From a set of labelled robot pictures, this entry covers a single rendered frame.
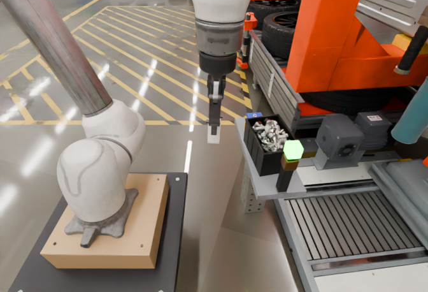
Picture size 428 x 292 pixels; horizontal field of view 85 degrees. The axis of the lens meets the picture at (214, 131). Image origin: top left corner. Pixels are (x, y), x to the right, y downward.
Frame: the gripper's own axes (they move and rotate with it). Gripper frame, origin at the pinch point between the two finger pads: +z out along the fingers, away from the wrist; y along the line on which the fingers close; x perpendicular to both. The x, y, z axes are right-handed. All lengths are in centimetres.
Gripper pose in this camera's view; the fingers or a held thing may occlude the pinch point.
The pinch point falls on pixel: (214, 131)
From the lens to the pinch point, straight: 58.4
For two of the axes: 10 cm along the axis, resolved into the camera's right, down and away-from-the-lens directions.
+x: 10.0, 0.6, -0.1
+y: -0.5, 6.1, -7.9
